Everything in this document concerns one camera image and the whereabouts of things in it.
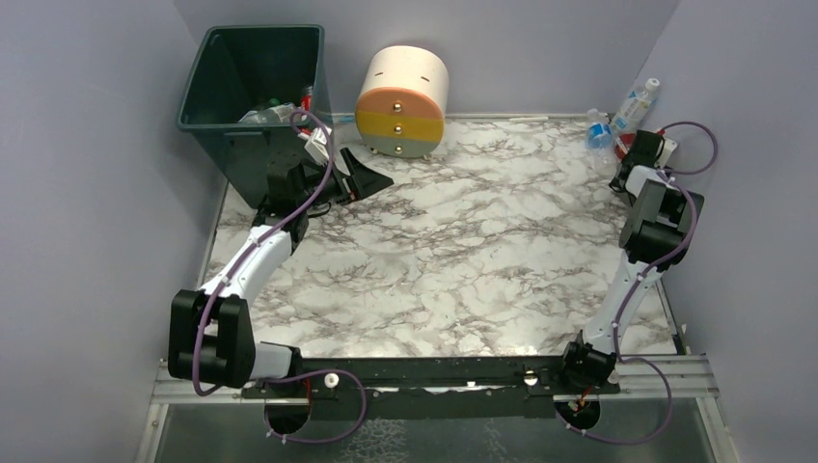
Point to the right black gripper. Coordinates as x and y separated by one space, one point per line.
640 148

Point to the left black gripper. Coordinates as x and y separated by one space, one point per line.
348 176

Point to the blue cap clear bottle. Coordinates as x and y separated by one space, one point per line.
599 142

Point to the red label clear bottle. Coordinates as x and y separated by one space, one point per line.
306 99

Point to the green label water bottle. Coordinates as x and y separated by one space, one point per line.
271 102

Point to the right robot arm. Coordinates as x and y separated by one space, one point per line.
657 234

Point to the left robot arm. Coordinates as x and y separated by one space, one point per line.
212 342

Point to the dark green plastic bin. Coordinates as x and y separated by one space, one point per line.
238 68

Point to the amber tea bottle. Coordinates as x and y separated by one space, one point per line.
622 144

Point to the upright white cap bottle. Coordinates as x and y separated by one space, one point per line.
635 107

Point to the round pastel drawer cabinet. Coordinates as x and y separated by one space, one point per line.
402 105

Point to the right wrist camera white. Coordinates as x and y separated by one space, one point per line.
668 147

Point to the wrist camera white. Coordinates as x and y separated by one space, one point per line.
668 147
316 145

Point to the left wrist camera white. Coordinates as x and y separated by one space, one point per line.
316 145

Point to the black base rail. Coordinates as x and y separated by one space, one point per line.
420 388

